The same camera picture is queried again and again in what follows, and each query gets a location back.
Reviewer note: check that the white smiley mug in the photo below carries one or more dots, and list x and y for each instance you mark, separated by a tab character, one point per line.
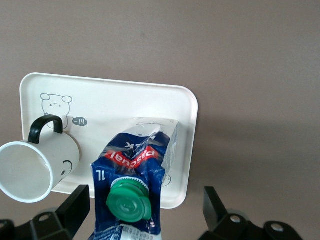
30	170

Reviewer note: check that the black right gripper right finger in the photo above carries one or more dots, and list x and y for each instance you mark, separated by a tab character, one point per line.
232	227

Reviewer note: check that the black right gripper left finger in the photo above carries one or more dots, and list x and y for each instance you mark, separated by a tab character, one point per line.
50	225

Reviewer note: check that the cream tray with rabbit print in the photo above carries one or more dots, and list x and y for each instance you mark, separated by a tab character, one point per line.
120	102

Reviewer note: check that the blue milk carton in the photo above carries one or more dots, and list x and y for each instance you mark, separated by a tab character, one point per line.
127	175

